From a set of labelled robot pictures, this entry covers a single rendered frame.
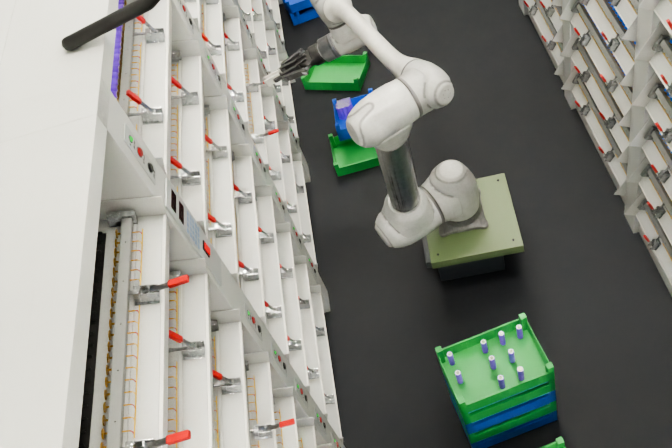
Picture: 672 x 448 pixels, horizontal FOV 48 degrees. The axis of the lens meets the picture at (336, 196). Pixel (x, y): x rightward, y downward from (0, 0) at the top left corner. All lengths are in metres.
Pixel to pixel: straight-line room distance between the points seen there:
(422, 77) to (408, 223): 0.61
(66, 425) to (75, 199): 0.34
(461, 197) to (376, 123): 0.65
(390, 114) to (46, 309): 1.31
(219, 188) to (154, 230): 0.59
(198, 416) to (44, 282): 0.46
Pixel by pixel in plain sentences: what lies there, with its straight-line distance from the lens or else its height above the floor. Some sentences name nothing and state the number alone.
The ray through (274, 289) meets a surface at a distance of 2.22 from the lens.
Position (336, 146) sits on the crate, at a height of 0.01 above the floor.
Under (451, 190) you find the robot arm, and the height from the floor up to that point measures 0.49.
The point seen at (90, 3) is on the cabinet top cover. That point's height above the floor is 1.81.
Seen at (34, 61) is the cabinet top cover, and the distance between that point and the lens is 1.44.
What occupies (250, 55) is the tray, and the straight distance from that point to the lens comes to 2.94.
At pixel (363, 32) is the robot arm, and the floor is 1.03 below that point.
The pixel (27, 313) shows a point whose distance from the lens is 1.05.
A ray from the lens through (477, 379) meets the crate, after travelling 2.44.
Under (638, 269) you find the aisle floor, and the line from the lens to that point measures 3.01.
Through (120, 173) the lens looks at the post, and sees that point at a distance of 1.34.
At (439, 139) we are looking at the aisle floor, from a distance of 3.46.
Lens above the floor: 2.53
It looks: 49 degrees down
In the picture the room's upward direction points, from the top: 22 degrees counter-clockwise
